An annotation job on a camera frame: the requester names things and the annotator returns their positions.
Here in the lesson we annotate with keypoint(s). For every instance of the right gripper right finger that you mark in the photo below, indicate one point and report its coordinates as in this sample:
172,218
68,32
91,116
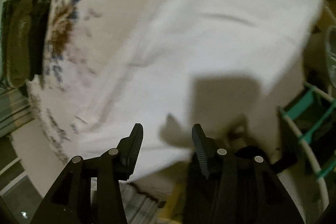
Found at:
205,149

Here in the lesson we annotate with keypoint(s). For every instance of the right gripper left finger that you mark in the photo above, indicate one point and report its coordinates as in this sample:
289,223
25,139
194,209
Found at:
128,149

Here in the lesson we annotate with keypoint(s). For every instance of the folded black garment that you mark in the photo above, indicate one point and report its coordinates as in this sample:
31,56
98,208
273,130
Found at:
39,20

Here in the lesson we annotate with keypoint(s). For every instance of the floral bed sheet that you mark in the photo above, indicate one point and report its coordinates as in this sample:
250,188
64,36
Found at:
82,37

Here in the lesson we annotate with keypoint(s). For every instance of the white pants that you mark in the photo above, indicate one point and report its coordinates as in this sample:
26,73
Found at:
188,62

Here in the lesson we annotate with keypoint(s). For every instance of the folded grey fleece garment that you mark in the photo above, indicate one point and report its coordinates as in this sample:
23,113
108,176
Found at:
15,29

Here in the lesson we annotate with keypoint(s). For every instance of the teal laundry rack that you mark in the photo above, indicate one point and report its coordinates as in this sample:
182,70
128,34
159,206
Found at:
307,126

